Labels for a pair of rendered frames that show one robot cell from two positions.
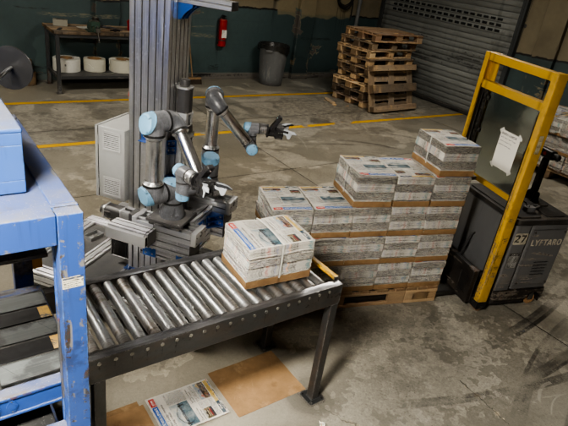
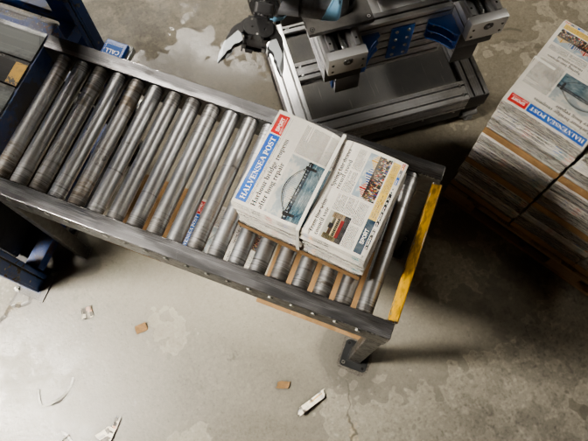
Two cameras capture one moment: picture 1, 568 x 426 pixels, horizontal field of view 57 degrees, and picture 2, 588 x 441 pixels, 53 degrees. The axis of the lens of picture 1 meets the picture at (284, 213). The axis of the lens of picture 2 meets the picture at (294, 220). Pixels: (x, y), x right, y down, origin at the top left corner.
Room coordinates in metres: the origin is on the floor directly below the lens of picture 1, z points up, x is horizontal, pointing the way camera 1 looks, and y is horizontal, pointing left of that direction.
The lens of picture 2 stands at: (2.02, -0.40, 2.42)
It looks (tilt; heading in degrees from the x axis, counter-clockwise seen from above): 72 degrees down; 61
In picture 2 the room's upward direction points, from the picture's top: 2 degrees counter-clockwise
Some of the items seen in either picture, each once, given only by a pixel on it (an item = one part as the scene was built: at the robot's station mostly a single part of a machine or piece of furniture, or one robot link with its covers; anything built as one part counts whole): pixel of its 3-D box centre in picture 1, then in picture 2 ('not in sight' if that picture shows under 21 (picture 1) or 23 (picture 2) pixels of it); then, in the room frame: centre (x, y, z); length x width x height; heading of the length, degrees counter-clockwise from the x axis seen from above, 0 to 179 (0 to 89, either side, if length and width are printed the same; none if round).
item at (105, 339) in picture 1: (94, 319); (52, 122); (1.80, 0.74, 0.78); 0.47 x 0.05 x 0.05; 39
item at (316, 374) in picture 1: (321, 351); (364, 346); (2.33, -0.32, 0.34); 0.06 x 0.06 x 0.68; 39
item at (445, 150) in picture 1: (426, 217); not in sight; (3.67, -1.08, 0.65); 0.39 x 0.30 x 1.29; 21
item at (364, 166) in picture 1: (368, 165); not in sight; (3.46, -0.52, 1.07); 0.37 x 0.29 x 0.01; 19
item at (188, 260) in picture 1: (180, 270); (238, 112); (2.32, 0.49, 0.74); 1.34 x 0.05 x 0.12; 129
